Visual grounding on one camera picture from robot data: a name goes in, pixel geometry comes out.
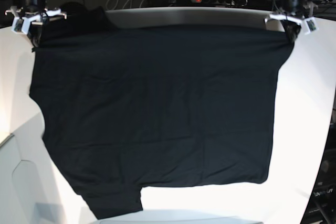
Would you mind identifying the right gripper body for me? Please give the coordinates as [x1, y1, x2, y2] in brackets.
[5, 6, 67, 25]

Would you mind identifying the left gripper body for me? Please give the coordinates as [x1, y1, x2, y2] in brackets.
[264, 10, 313, 25]

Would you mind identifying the black T-shirt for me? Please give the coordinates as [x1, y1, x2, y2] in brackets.
[29, 8, 294, 219]

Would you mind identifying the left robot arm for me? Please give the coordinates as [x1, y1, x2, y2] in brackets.
[265, 0, 318, 43]

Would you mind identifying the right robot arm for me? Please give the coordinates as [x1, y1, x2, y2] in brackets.
[5, 0, 67, 47]

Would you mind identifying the black power strip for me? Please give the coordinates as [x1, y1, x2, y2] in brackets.
[189, 0, 248, 7]

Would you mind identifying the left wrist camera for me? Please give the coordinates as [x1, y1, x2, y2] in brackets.
[301, 17, 319, 35]

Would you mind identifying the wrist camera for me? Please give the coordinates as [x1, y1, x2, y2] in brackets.
[11, 17, 30, 35]
[301, 17, 319, 35]

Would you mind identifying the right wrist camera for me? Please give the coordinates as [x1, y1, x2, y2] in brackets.
[11, 17, 30, 35]

